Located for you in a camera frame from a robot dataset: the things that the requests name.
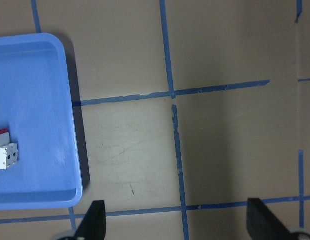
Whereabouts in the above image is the blue plastic tray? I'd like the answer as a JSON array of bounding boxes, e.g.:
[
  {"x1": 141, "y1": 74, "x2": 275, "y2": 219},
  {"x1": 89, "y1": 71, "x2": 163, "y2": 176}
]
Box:
[{"x1": 0, "y1": 33, "x2": 83, "y2": 211}]

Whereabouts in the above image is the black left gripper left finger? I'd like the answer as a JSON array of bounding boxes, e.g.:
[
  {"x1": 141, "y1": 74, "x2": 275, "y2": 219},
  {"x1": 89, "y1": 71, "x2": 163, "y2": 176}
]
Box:
[{"x1": 73, "y1": 200, "x2": 106, "y2": 240}]

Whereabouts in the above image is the white circuit breaker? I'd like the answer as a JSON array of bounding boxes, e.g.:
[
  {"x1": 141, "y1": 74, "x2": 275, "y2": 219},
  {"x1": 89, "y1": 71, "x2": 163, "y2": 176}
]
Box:
[{"x1": 0, "y1": 128, "x2": 19, "y2": 170}]

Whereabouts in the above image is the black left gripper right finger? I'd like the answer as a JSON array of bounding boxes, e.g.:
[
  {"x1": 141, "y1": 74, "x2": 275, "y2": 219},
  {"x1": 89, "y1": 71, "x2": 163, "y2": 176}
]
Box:
[{"x1": 246, "y1": 198, "x2": 295, "y2": 240}]

